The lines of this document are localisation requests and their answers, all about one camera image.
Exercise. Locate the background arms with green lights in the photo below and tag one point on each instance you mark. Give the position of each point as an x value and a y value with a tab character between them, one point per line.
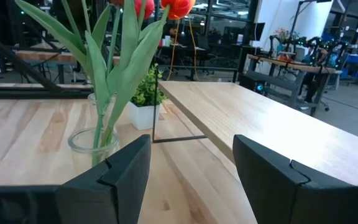
315	42

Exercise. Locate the green plant in white pot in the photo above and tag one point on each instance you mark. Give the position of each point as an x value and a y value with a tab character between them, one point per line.
143	115

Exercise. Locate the black metal table frame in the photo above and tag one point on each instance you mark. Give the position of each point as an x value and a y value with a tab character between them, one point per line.
26	92

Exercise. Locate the clear glass vase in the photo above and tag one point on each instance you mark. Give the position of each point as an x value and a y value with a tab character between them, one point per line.
79	144
91	99

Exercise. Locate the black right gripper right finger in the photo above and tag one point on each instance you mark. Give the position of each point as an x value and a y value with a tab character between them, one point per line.
278	186

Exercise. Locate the yellow and red artificial tulip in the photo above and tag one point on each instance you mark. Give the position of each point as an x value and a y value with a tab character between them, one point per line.
177	7

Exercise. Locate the background wooden workbench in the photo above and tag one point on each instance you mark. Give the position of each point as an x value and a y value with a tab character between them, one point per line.
42	56
291	66

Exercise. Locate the wooden shelf with black legs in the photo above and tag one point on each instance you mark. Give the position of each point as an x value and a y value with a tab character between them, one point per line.
259	118

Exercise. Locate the bright red artificial tulip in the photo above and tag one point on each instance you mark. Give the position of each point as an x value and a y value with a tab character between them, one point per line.
146	7

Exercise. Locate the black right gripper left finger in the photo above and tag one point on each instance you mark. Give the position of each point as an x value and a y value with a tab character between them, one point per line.
113	186

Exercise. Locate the black computer with blue light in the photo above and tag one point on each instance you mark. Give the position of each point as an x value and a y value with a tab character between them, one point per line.
250	84

